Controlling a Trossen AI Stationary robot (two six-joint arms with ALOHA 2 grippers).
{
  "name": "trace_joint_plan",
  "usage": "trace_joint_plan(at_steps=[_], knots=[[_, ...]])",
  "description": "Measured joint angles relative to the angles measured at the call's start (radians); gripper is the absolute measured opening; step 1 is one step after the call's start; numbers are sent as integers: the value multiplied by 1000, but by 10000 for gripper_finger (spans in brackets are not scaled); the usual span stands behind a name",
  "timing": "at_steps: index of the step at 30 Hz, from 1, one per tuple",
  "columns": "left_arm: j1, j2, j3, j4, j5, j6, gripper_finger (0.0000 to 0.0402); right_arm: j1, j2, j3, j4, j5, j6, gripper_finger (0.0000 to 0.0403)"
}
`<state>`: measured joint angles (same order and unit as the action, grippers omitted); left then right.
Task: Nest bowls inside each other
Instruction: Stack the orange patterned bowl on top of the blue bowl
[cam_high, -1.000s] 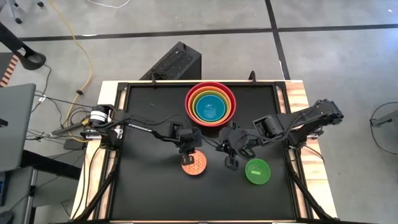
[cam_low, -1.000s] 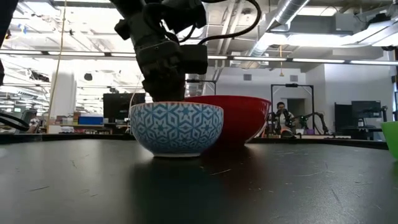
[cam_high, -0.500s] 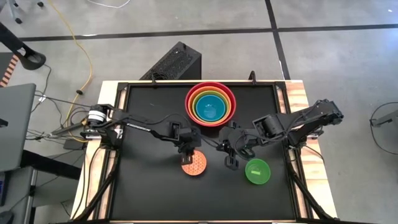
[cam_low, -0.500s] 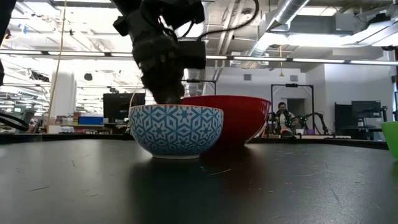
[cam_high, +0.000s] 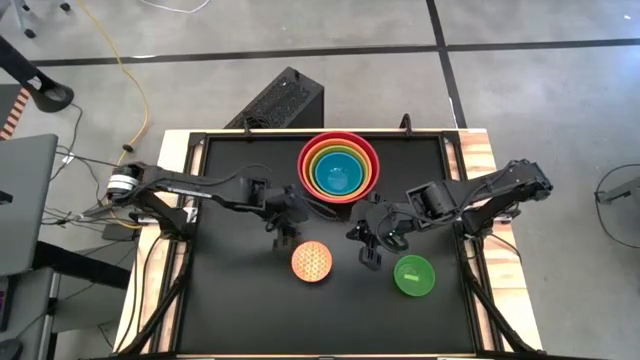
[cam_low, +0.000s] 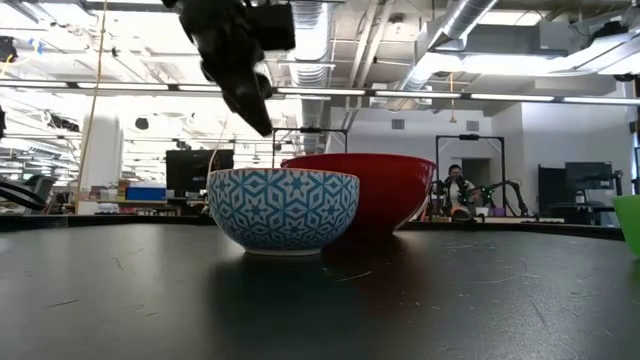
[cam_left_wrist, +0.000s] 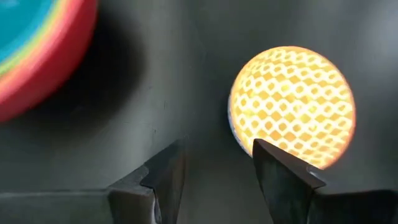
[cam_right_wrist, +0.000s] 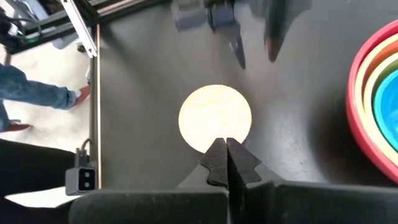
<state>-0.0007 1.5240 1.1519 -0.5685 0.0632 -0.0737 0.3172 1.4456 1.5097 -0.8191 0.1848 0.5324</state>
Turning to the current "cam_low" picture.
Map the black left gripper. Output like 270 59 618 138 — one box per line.
160 0 275 138

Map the black computer monitor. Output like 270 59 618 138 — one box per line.
165 148 235 194

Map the blue patterned ceramic bowl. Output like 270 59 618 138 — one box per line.
205 167 361 257

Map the blue storage box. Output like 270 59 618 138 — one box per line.
125 186 168 203

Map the large red bowl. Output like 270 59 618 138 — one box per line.
280 152 437 240

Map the black table mat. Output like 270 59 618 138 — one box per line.
0 213 640 360

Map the person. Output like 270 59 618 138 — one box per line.
442 163 476 222

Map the black desk monitor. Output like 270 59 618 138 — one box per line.
564 160 615 192

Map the small green plastic bowl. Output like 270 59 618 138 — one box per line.
612 194 640 258

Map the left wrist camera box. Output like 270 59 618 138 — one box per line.
243 1 297 53

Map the yellow cable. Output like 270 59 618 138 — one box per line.
74 0 110 202

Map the silver ventilation duct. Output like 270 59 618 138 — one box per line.
384 0 501 112

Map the black camera gantry frame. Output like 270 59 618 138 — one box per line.
434 133 506 217

